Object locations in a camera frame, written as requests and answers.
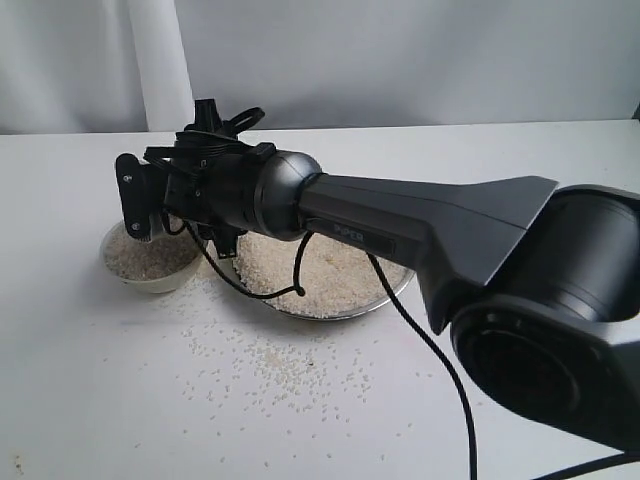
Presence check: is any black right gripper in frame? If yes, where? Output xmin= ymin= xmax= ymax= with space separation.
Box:
xmin=165 ymin=99 xmax=275 ymax=259

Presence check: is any round steel rice tray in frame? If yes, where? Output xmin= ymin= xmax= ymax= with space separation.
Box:
xmin=233 ymin=232 xmax=389 ymax=320

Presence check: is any white ceramic rice bowl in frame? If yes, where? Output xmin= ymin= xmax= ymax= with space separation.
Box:
xmin=100 ymin=222 xmax=202 ymax=294

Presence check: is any black camera cable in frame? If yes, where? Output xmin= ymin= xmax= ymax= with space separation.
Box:
xmin=142 ymin=105 xmax=640 ymax=480

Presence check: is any white backdrop curtain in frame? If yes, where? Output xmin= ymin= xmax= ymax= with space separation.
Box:
xmin=1 ymin=1 xmax=639 ymax=134

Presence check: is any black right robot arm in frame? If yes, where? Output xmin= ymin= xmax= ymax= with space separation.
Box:
xmin=145 ymin=101 xmax=639 ymax=450

